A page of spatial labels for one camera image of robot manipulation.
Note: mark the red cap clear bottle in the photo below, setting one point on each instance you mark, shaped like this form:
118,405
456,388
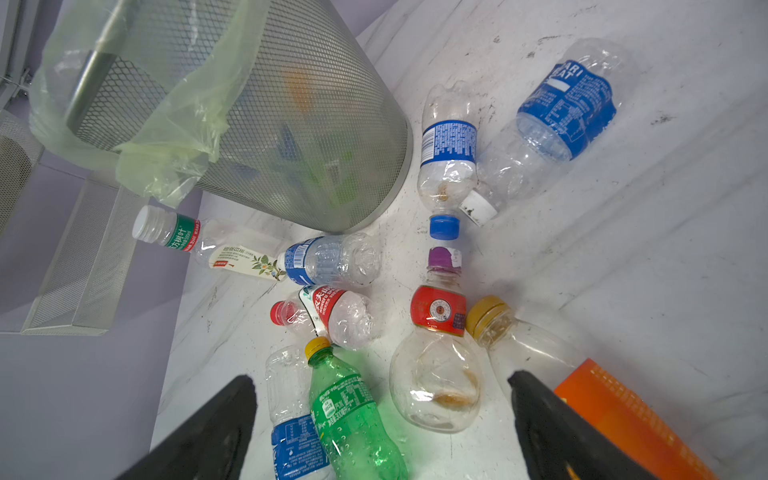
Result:
344,317

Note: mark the white two-tier mesh shelf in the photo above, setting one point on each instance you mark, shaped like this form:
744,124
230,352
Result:
66,244

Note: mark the clear bottle blue label white cap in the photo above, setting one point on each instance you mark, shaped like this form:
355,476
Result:
297,451

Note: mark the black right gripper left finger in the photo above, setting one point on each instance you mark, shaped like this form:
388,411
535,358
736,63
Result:
211,444

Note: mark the round clear bottle red label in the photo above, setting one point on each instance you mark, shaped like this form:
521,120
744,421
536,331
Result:
435,378

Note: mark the small clear bottle blue white label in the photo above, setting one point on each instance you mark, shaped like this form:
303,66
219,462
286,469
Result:
448,169

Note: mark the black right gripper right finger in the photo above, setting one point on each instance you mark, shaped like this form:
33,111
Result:
557,443

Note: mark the small crushed bottle blue label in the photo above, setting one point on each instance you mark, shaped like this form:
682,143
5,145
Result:
574,103

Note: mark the grey mesh waste bin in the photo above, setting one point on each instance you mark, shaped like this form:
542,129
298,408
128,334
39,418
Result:
315,137

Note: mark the orange NFC juice bottle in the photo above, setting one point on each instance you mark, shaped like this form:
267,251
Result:
617,412

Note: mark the clear bottle green neck label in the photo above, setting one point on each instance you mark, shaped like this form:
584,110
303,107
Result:
217,244

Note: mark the green soda bottle yellow cap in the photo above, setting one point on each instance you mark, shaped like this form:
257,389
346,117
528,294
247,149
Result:
347,420

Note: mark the small bottle blue label near bin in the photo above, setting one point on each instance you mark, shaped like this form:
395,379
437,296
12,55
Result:
342,261

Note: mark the green plastic bin liner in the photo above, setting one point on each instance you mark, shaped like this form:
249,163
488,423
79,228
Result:
143,89

